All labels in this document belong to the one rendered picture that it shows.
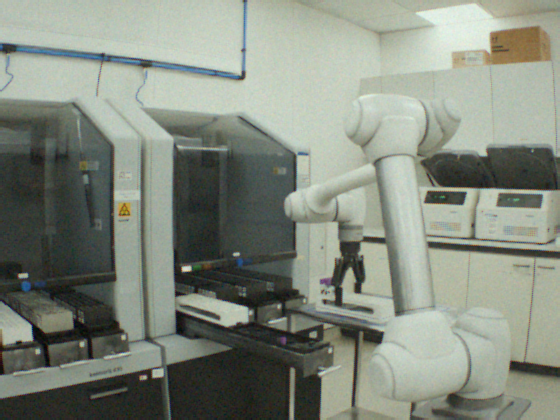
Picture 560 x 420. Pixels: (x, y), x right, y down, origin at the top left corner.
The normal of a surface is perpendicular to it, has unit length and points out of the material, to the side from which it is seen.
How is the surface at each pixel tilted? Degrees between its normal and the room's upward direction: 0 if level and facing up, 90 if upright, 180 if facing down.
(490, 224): 90
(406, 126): 78
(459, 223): 90
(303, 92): 90
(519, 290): 90
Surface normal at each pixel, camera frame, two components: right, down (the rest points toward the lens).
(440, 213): -0.72, 0.03
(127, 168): 0.72, 0.04
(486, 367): 0.29, 0.07
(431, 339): 0.22, -0.32
